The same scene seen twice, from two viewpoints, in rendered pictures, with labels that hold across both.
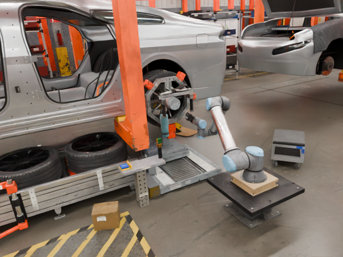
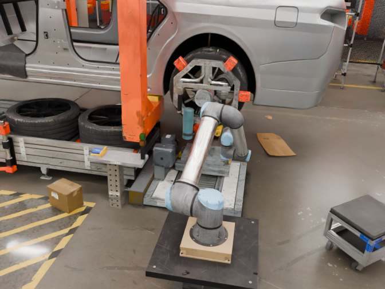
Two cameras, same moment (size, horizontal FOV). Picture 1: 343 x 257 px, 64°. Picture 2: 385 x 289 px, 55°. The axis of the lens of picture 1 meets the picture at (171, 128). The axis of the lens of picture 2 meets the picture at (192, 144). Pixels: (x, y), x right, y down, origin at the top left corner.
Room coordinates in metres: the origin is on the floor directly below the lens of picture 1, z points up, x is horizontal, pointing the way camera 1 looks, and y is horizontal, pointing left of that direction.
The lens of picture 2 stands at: (0.61, -1.62, 1.78)
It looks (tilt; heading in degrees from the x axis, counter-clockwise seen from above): 26 degrees down; 36
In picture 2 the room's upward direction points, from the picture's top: 3 degrees clockwise
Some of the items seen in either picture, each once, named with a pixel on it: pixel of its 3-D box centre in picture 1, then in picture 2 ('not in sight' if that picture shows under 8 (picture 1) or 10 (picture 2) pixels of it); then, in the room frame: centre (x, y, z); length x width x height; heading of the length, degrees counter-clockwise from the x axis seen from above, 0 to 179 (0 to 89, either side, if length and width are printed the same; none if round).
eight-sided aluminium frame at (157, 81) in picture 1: (168, 101); (205, 93); (3.05, 0.02, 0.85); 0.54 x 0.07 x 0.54; 116
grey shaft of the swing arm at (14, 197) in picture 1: (17, 204); (7, 146); (2.00, 1.37, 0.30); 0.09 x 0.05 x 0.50; 116
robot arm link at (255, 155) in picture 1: (253, 157); (208, 206); (2.09, -0.69, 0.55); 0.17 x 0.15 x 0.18; 104
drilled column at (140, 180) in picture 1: (141, 185); (116, 182); (2.30, 0.33, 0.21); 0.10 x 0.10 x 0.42; 26
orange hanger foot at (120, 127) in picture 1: (126, 122); (147, 104); (2.85, 0.49, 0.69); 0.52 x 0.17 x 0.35; 26
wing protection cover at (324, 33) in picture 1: (326, 34); not in sight; (4.61, -2.60, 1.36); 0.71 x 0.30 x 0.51; 116
